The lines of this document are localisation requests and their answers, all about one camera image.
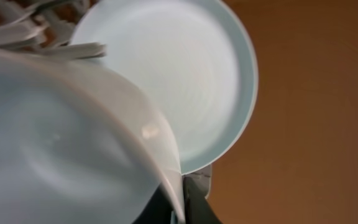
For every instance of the light blue plate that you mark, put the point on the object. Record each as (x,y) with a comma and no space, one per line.
(194,58)

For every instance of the blue bowl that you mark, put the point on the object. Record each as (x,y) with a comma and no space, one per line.
(80,144)

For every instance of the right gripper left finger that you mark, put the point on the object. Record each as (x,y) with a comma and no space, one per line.
(157,211)

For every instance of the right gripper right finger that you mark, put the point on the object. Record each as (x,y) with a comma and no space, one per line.
(197,209)

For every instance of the grey dishwasher rack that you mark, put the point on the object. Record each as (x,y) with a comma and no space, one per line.
(45,28)

